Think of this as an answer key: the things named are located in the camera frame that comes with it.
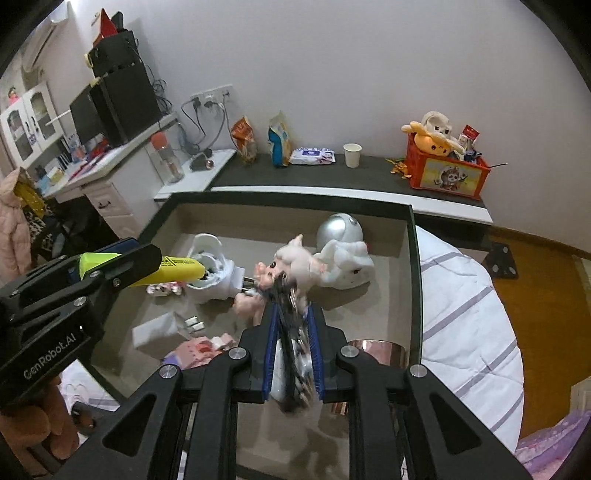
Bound wet wipes pack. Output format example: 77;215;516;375
289;147;336;166

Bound leopard print cloth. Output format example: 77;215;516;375
23;208;57;252

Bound person's left hand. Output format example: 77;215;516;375
0;378;80;476

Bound white glass door cabinet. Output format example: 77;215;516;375
0;80;62;168

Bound black monitor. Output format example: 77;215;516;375
69;85;110;145

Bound red and white packet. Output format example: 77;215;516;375
459;124;481;154

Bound black metal bracket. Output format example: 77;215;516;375
484;242;519;278

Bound dark topped long bench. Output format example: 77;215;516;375
210;154;494;252

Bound pink patterned packet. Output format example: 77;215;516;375
177;332;237;371

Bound white air conditioner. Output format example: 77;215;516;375
21;0;71;71

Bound white astronaut figurine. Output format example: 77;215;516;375
316;213;376;289

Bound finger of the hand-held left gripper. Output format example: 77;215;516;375
14;237;139;288
0;244;162;324

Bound copper metal cup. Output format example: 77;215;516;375
332;339;410;416

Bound orange snack bag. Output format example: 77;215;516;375
231;116;258;163

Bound small dark cylinder gadget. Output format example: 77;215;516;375
190;148;214;173

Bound red paper decoration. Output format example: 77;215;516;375
92;8;119;47

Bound black box with yellow clips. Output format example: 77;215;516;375
85;30;139;79

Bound small white box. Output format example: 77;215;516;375
132;311;186;359

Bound white desk with drawers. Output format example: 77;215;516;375
54;113;179;237

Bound white power strip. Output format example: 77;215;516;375
191;84;234;105

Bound black power cable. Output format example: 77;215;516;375
203;102;230;149
180;99;206;149

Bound purple printed blanket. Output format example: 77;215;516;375
516;410;591;480

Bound white striped quilt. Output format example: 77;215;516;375
414;225;525;451

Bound white low cabinet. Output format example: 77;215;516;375
154;148;237;202

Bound pink puffer jacket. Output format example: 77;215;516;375
0;167;29;278

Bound pink shiny wrapper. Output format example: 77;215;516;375
147;281;186;299

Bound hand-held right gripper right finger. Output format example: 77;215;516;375
307;304;532;480

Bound clear bottle with red cap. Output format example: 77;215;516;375
151;131;184;185

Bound yellow plush toy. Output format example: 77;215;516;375
401;121;462;155

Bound yellow bag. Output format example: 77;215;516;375
14;181;48;214

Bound tangled black cables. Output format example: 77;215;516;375
148;78;171;112

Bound white plastic appliance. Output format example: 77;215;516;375
185;233;259;305

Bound yellow tube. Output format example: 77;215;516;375
79;253;206;288

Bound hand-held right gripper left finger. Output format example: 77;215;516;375
95;300;280;480

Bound red desk clutter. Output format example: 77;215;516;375
68;142;112;172

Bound blue snack bag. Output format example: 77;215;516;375
268;112;291;167

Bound red toy crate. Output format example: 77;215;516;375
405;134;491;200

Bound white plush monkey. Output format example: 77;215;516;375
421;110;457;138

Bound pink pig hat doll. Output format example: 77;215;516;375
235;234;325;325

